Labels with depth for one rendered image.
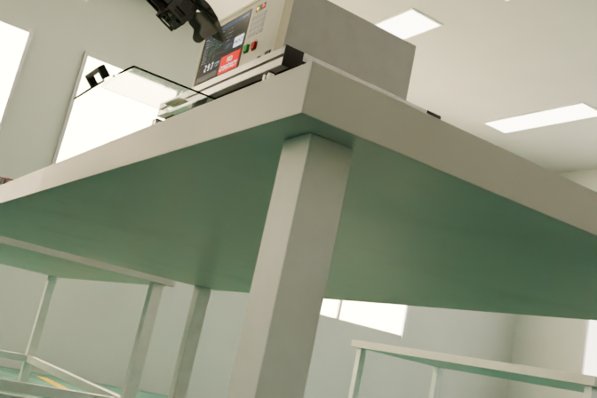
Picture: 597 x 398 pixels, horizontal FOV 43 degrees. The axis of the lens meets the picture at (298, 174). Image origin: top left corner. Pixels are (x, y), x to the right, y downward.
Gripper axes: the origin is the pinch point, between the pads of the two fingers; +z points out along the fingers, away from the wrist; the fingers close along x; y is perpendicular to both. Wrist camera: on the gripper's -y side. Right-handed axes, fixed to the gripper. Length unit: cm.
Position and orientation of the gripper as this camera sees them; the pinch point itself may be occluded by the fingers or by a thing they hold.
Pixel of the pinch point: (221, 35)
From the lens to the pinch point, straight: 180.9
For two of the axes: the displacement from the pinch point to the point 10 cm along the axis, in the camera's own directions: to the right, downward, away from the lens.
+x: 5.4, -1.0, -8.4
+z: 6.5, 6.7, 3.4
